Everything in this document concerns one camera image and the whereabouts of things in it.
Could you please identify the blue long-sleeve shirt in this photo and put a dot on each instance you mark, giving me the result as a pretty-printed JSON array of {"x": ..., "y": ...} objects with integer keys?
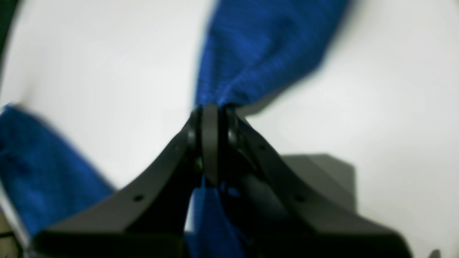
[{"x": 252, "y": 48}]

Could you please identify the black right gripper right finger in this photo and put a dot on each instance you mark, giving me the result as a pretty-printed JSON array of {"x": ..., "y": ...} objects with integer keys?
[{"x": 284, "y": 217}]

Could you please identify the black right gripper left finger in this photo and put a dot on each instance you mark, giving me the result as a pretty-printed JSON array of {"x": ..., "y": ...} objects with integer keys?
[{"x": 145, "y": 219}]

